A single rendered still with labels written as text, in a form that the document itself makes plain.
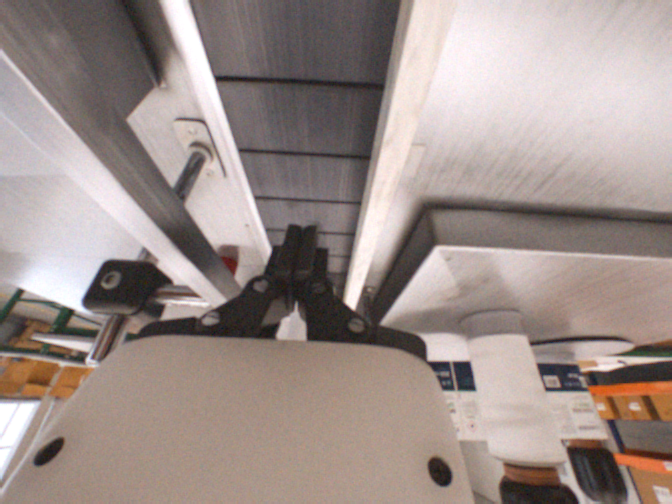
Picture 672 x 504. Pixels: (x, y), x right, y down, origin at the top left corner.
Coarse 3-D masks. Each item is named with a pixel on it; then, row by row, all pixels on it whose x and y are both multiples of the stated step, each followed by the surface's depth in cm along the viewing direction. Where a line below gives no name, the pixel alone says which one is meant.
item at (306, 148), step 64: (192, 0) 9; (256, 0) 9; (320, 0) 9; (384, 0) 8; (256, 64) 10; (320, 64) 10; (384, 64) 10; (256, 128) 13; (320, 128) 13; (256, 192) 17; (320, 192) 17
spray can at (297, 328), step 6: (294, 312) 27; (294, 318) 26; (300, 318) 26; (294, 324) 26; (300, 324) 25; (294, 330) 26; (300, 330) 25; (288, 336) 26; (294, 336) 25; (300, 336) 25
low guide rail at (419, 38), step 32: (416, 0) 6; (448, 0) 6; (416, 32) 7; (416, 64) 7; (384, 96) 10; (416, 96) 8; (384, 128) 9; (384, 160) 10; (384, 192) 12; (352, 256) 20; (352, 288) 22
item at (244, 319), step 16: (256, 288) 10; (272, 288) 10; (240, 304) 9; (256, 304) 9; (224, 320) 8; (240, 320) 9; (256, 320) 9; (224, 336) 8; (240, 336) 8; (272, 336) 11
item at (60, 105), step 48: (0, 0) 3; (0, 48) 3; (48, 48) 4; (0, 96) 4; (48, 96) 4; (96, 96) 5; (48, 144) 5; (96, 144) 5; (96, 192) 6; (144, 192) 6; (144, 240) 8; (192, 240) 9; (192, 288) 11; (240, 288) 14
